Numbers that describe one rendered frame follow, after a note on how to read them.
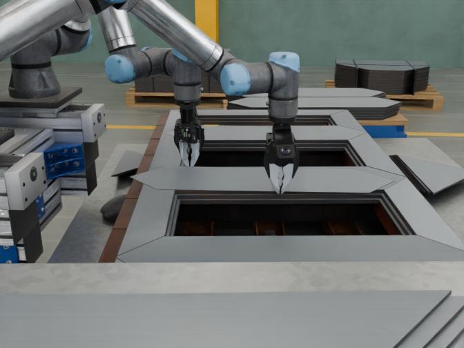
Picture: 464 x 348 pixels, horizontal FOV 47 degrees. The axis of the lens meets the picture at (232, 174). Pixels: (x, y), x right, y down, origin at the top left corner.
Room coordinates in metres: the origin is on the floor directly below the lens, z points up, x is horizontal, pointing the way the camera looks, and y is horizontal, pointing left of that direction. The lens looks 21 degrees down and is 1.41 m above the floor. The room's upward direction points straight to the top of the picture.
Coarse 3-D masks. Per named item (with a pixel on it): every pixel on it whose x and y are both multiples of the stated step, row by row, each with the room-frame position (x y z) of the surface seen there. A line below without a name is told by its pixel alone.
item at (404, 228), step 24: (216, 120) 2.10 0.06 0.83; (240, 120) 2.10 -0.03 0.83; (264, 120) 2.10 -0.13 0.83; (312, 120) 2.11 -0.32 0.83; (216, 144) 1.77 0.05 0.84; (240, 144) 1.77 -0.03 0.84; (264, 144) 1.77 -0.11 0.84; (312, 144) 1.77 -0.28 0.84; (336, 144) 1.77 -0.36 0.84; (360, 168) 1.49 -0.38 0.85; (192, 192) 1.33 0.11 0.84; (216, 192) 1.33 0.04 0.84; (240, 192) 1.33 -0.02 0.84; (264, 192) 1.33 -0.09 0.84; (288, 192) 1.33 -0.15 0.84; (312, 192) 1.33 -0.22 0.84; (384, 192) 1.33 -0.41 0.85
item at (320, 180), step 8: (304, 168) 1.49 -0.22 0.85; (312, 168) 1.49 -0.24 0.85; (320, 168) 1.49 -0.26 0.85; (328, 168) 1.49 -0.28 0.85; (304, 176) 1.43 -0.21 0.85; (312, 176) 1.43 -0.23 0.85; (320, 176) 1.43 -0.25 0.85; (328, 176) 1.43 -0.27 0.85; (312, 184) 1.37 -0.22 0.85; (320, 184) 1.37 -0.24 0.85; (328, 184) 1.37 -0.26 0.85; (320, 192) 1.31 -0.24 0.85; (328, 192) 1.31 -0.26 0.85; (336, 192) 1.31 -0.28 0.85
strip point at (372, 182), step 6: (360, 174) 1.45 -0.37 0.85; (366, 174) 1.45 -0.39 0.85; (372, 174) 1.45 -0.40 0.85; (366, 180) 1.40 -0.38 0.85; (372, 180) 1.40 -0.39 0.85; (378, 180) 1.40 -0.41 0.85; (384, 180) 1.40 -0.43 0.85; (390, 180) 1.40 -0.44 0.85; (366, 186) 1.35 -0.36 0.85; (372, 186) 1.35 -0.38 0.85; (378, 186) 1.35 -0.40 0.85
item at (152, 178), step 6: (156, 168) 1.48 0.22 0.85; (162, 168) 1.48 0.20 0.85; (144, 174) 1.44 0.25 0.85; (150, 174) 1.44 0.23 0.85; (156, 174) 1.44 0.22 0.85; (162, 174) 1.44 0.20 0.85; (144, 180) 1.39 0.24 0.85; (150, 180) 1.39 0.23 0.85; (156, 180) 1.39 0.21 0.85; (150, 186) 1.35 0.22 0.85; (156, 186) 1.34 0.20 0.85
